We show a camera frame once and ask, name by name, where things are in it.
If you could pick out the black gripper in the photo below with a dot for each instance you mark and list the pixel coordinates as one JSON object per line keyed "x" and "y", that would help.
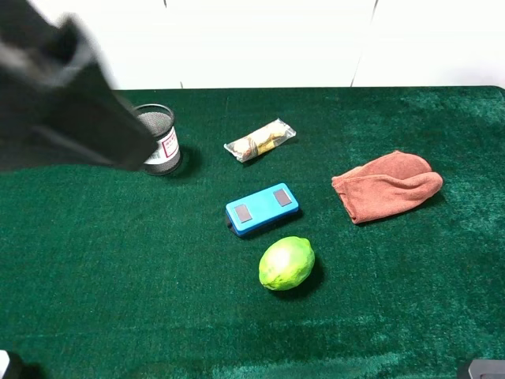
{"x": 56, "y": 105}

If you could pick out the green lime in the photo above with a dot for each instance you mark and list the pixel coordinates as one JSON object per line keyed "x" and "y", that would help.
{"x": 286, "y": 263}

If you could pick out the grey object bottom right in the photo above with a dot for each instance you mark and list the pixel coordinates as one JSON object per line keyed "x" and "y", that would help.
{"x": 482, "y": 369}

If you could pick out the black mesh pen cup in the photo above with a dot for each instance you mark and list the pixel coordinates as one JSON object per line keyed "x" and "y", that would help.
{"x": 159, "y": 120}

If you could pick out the wrapped snack packet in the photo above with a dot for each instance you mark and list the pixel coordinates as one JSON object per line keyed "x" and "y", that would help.
{"x": 260, "y": 141}

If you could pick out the blue whiteboard eraser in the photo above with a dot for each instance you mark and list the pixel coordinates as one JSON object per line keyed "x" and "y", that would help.
{"x": 260, "y": 209}

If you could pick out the folded orange cloth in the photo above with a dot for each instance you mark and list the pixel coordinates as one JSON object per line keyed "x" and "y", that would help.
{"x": 386, "y": 186}

